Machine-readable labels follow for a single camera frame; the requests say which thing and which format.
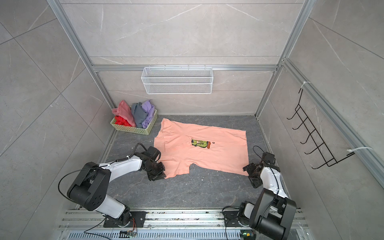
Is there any green plastic laundry basket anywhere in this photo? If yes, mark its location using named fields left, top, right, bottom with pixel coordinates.
left=110, top=110, right=158, bottom=136

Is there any grey t-shirt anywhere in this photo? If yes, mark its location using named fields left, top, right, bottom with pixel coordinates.
left=131, top=103, right=148, bottom=128

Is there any purple t-shirt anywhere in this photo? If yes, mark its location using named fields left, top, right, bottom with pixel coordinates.
left=142, top=100, right=155, bottom=129

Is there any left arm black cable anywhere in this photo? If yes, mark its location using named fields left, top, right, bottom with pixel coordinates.
left=115, top=142, right=149, bottom=164

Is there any aluminium frame corner post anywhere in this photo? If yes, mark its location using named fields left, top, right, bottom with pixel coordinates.
left=46, top=0, right=121, bottom=119
left=255, top=0, right=316, bottom=120

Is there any white wire mesh basket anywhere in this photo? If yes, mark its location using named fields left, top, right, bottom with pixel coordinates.
left=141, top=67, right=214, bottom=95

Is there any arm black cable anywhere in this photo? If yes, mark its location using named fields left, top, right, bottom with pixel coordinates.
left=252, top=145, right=266, bottom=160
left=115, top=142, right=149, bottom=164

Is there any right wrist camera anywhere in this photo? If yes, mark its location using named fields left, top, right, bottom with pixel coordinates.
left=262, top=152, right=276, bottom=165

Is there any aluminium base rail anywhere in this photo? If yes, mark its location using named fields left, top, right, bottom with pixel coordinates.
left=58, top=208, right=310, bottom=240

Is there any pink t-shirt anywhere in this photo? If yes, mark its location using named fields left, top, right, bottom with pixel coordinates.
left=112, top=100, right=137, bottom=127

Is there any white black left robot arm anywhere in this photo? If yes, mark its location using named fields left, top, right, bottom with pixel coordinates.
left=67, top=153, right=166, bottom=227

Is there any aluminium frame corner post left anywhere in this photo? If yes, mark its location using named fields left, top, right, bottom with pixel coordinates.
left=46, top=0, right=121, bottom=119

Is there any aluminium frame corner post right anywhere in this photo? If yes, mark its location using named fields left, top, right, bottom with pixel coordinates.
left=255, top=0, right=316, bottom=120

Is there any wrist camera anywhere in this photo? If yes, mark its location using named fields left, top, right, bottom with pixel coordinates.
left=146, top=146, right=161, bottom=162
left=262, top=152, right=276, bottom=165

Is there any black wire hook rack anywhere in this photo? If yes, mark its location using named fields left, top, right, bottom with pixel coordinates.
left=287, top=89, right=355, bottom=170

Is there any red t-shirt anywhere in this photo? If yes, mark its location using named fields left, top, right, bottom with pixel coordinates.
left=115, top=116, right=132, bottom=127

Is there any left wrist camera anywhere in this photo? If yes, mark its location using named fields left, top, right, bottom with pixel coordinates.
left=146, top=146, right=161, bottom=162

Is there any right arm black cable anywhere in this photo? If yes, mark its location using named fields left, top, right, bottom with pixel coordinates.
left=252, top=145, right=266, bottom=160

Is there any peach printed t-shirt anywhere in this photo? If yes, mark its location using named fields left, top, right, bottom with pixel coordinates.
left=154, top=119, right=249, bottom=178

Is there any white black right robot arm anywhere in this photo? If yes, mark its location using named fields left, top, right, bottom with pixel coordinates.
left=238, top=161, right=297, bottom=240

